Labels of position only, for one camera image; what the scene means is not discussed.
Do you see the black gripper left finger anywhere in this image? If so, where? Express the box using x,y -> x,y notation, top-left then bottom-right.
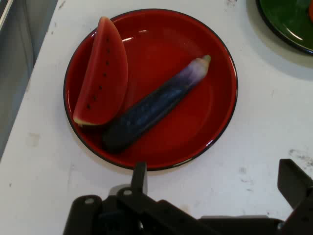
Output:
63,161 -> 222,235

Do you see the toy watermelon slice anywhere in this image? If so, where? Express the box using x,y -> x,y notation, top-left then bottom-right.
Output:
73,16 -> 129,126

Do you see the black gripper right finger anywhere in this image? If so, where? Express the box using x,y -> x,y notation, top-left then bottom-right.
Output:
277,159 -> 313,235

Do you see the purple toy eggplant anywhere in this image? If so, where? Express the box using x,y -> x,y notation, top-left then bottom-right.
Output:
101,54 -> 212,153

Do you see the green enamel plate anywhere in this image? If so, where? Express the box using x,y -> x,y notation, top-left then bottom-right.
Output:
255,0 -> 313,55

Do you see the red enamel plate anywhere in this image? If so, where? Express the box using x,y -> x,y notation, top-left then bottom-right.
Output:
63,8 -> 239,171

